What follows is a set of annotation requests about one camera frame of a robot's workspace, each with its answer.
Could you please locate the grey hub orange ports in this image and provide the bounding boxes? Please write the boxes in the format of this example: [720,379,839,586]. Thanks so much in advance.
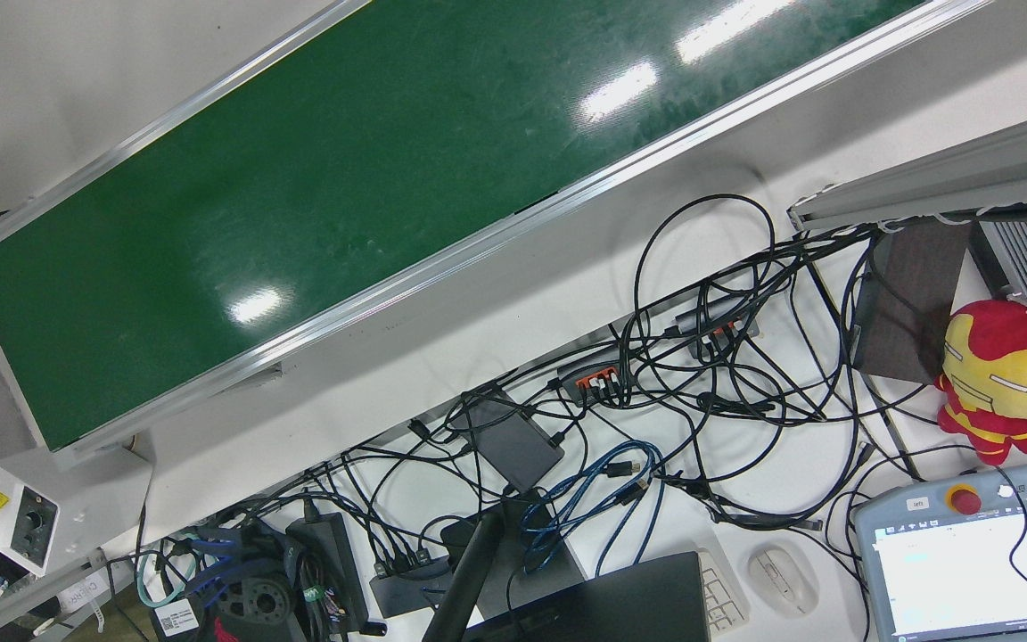
[674,299,760,358]
[556,346,639,404]

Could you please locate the black flat adapter box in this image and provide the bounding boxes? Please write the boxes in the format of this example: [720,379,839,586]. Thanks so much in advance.
[447,385,566,493]

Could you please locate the green conveyor belt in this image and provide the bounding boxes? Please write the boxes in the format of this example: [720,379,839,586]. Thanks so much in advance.
[0,0,1005,456]

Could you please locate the black monitor stand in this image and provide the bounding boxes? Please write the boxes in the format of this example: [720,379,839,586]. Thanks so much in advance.
[422,498,586,642]

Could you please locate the grey docking station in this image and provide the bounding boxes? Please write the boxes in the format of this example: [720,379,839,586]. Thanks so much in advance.
[369,551,452,618]

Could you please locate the black power brick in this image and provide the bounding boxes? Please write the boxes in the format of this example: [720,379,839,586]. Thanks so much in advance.
[286,515,372,625]

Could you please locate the white keyboard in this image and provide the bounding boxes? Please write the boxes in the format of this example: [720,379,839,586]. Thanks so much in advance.
[696,546,751,636]

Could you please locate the white computer mouse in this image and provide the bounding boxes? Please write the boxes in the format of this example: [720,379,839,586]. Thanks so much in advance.
[747,546,819,618]

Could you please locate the dark brown panel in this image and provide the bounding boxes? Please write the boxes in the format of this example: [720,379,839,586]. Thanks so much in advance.
[852,218,974,386]

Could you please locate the white label tag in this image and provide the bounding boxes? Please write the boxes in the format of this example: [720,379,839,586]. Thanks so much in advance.
[157,599,202,636]

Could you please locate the aluminium profile beam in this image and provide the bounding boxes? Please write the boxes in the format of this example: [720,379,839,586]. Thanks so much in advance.
[785,103,1027,235]

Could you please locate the white conveyor control box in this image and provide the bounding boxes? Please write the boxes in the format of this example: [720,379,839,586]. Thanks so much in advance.
[0,446,153,579]

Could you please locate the red yellow plush toy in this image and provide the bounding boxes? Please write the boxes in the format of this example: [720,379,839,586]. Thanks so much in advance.
[934,300,1027,466]

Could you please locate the grey robot teach pendant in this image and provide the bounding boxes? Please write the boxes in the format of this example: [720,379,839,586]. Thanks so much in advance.
[852,461,1027,642]

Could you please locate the blue cable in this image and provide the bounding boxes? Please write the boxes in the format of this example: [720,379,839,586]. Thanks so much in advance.
[521,440,666,576]

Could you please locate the black looped cable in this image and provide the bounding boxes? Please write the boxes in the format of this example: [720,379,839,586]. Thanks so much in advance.
[634,193,777,358]

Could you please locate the black round mount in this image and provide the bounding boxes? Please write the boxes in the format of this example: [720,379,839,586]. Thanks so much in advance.
[210,571,309,642]

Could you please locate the teal cable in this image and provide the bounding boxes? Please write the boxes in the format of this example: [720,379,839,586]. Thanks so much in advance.
[136,533,204,609]

